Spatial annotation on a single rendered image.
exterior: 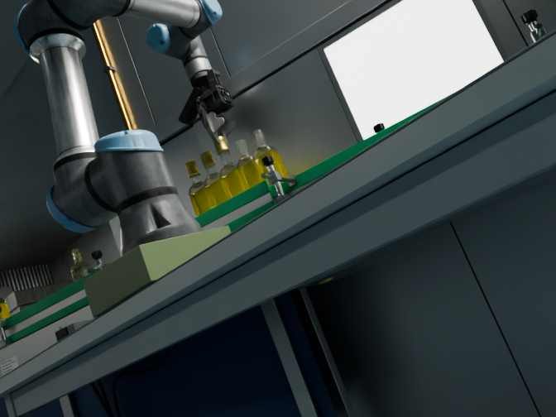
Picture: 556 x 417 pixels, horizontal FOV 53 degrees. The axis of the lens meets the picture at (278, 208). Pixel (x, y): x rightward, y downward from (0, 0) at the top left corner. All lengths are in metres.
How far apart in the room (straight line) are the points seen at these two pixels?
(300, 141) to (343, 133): 0.13
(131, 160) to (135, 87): 1.04
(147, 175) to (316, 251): 0.41
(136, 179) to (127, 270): 0.17
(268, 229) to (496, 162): 0.28
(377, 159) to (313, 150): 1.02
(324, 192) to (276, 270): 0.17
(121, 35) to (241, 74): 0.55
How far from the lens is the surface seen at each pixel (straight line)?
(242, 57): 1.82
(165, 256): 0.94
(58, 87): 1.25
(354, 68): 1.62
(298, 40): 1.72
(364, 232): 0.68
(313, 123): 1.63
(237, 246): 0.75
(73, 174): 1.14
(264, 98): 1.72
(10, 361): 1.98
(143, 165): 1.03
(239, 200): 1.41
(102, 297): 1.04
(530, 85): 0.55
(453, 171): 0.62
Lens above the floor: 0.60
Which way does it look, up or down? 12 degrees up
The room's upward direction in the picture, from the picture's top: 21 degrees counter-clockwise
